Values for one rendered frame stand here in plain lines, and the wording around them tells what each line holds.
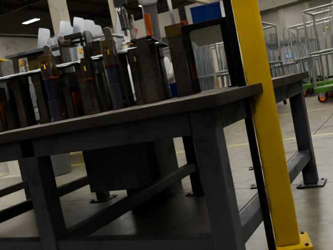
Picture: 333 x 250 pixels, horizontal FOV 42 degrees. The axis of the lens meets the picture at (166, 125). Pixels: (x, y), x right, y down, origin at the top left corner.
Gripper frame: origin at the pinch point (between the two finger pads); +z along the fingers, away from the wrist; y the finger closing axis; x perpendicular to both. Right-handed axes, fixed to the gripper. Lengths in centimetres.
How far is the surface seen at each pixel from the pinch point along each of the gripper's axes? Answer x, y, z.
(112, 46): -2.9, 23.0, 6.5
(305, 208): 75, 2, 108
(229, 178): 46, 94, 66
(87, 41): -27.7, -14.8, -4.7
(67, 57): -44.3, -20.5, 0.8
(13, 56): -82, -27, -8
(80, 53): -32.8, -12.9, 1.6
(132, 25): 0.5, -15.4, -8.0
